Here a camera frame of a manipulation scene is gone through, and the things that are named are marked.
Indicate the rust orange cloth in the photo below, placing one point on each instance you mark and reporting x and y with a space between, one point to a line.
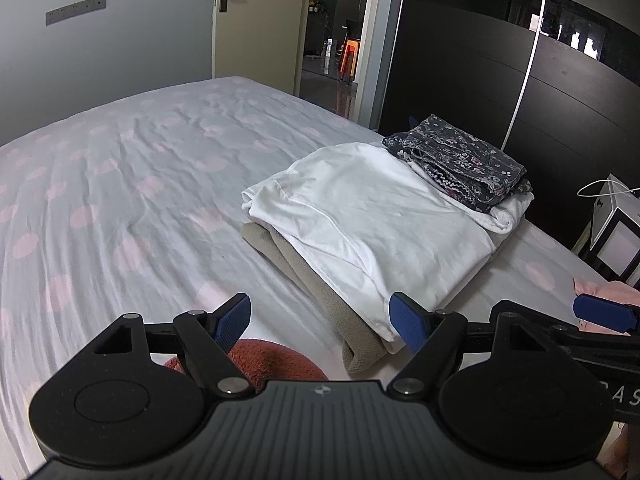
280 365

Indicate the white t-shirt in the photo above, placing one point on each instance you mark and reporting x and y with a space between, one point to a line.
360 210

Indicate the white paper bag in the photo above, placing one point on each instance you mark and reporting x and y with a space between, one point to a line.
615 220

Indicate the dark wardrobe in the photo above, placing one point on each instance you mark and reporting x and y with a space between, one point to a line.
460 50

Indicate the folded dark floral garment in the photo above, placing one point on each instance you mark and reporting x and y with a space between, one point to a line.
460 160

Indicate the folded white garment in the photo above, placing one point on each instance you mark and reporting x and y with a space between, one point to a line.
505 215

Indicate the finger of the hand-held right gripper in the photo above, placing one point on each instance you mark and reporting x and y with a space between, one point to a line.
605 312

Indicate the grey wall plate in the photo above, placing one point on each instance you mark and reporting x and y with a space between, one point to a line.
75 10

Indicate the folded beige garment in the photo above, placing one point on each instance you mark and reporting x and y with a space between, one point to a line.
320 300

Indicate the bed with pink dotted sheet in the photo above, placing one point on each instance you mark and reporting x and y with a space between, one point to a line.
125 185

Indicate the pink garment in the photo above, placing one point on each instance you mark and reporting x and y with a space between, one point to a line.
607 290

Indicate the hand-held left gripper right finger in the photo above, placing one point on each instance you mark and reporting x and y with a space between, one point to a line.
407 322

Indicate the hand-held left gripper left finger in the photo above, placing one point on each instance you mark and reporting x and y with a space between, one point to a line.
232 322

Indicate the orange stool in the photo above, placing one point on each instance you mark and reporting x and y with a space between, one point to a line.
348 57

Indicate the cream door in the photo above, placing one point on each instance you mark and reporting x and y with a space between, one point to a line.
260 30

